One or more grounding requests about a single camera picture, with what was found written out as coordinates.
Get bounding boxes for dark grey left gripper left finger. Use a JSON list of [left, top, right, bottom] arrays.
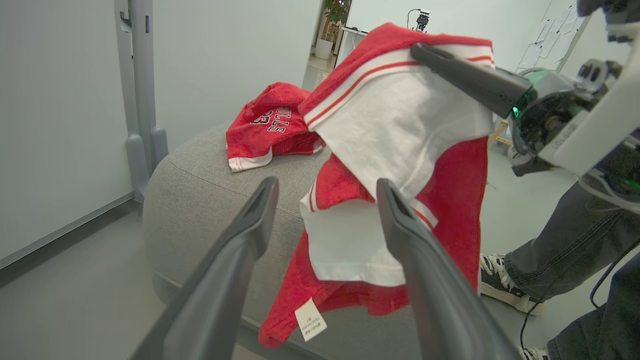
[[130, 176, 280, 360]]

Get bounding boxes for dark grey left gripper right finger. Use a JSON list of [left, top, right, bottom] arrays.
[[376, 178, 522, 360]]

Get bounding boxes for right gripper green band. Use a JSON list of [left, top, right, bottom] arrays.
[[410, 40, 640, 177]]

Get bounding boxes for red and white garment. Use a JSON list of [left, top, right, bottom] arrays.
[[257, 22, 496, 350]]

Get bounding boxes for red shorts with navy lettering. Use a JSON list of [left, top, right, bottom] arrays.
[[226, 81, 326, 173]]

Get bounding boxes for light wooden stand legs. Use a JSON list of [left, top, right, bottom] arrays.
[[487, 119, 514, 147]]

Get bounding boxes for grey fabric ottoman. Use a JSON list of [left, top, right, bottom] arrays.
[[142, 122, 503, 360]]

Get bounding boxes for white table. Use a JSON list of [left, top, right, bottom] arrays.
[[334, 26, 369, 69]]

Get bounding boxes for dark grey jeans of person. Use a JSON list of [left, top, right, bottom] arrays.
[[504, 150, 640, 360]]

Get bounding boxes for green potted plant white pot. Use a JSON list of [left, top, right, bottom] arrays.
[[314, 0, 352, 61]]

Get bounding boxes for black camera device on stand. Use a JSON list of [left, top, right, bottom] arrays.
[[406, 8, 431, 34]]

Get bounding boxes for white paper sheets on wall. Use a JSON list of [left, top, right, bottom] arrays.
[[517, 0, 585, 71]]

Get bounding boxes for thin black cable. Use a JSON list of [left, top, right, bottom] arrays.
[[519, 295, 541, 352], [590, 238, 640, 309]]

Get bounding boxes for grey aluminium partition frame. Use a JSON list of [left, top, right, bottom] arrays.
[[114, 0, 169, 203]]

